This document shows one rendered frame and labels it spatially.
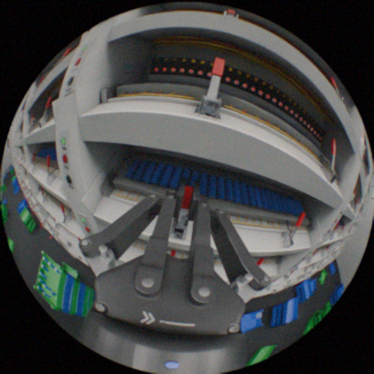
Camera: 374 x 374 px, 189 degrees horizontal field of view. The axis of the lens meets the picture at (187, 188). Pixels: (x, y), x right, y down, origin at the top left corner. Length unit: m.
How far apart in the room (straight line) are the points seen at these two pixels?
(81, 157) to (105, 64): 0.17
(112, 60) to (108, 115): 0.14
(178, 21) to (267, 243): 0.43
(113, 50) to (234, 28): 0.19
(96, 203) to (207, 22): 0.37
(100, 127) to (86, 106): 0.06
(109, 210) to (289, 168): 0.31
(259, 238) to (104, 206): 0.33
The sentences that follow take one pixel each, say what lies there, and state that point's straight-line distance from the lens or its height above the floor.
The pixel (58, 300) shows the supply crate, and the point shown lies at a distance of 0.81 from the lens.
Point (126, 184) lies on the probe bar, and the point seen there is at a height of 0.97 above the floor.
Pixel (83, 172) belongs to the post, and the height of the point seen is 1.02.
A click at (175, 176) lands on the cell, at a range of 0.28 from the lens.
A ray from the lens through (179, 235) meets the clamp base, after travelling 0.23.
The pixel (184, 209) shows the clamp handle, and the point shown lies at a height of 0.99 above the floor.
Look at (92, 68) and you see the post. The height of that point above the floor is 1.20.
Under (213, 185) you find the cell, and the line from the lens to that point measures 0.28.
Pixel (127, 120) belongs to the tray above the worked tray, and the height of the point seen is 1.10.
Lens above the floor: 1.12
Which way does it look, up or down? 32 degrees down
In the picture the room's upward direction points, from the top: 13 degrees clockwise
